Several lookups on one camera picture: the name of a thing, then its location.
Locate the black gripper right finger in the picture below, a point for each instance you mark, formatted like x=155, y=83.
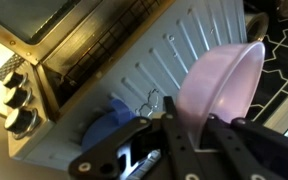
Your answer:
x=260, y=150

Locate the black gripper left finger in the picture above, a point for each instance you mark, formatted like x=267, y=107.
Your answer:
x=150, y=150

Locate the purple plastic bowl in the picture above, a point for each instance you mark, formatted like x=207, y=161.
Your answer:
x=220, y=90

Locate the blue plastic bowl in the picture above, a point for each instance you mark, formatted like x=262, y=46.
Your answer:
x=104, y=128

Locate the silver toaster oven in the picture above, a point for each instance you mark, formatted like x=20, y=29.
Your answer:
x=117, y=66

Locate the metal pot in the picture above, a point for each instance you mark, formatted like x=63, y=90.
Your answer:
x=258, y=26

